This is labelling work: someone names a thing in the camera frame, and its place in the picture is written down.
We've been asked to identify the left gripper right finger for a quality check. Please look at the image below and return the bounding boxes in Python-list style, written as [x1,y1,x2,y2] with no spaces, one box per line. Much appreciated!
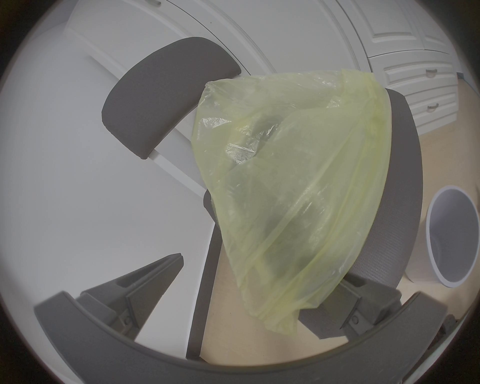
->
[325,277,403,340]

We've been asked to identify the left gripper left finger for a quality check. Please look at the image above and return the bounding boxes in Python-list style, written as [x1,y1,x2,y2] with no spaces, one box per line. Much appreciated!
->
[80,253,185,342]

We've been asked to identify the yellow plastic bag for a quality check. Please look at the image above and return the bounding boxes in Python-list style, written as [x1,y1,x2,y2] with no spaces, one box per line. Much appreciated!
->
[190,68,393,335]

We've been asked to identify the white trash bin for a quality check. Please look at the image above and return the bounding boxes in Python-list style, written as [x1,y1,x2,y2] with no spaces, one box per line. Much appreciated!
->
[404,184,480,289]

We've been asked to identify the white chair grey cushions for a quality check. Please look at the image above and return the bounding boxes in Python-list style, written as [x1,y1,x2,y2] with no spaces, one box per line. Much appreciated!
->
[101,36,424,362]

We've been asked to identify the white wardrobe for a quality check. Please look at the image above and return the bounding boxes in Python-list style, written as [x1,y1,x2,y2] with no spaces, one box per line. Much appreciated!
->
[64,0,460,136]

